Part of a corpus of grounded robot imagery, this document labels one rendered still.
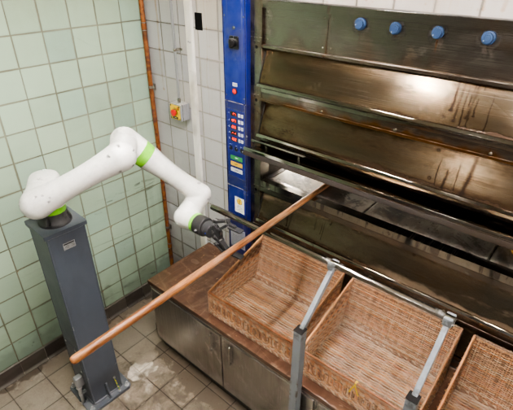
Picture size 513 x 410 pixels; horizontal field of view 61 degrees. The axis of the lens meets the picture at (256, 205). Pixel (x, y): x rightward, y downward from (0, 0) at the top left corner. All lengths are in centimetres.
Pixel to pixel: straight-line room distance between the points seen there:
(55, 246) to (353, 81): 151
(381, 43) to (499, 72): 45
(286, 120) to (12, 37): 136
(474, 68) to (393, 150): 44
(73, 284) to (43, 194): 58
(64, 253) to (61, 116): 81
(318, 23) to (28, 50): 141
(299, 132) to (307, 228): 53
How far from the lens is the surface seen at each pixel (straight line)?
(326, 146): 207
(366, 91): 192
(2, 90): 248
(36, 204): 193
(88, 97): 268
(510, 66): 174
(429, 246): 205
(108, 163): 180
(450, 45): 178
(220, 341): 244
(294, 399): 216
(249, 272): 259
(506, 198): 185
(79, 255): 225
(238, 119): 235
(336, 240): 227
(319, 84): 203
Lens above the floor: 229
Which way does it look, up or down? 30 degrees down
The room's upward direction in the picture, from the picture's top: straight up
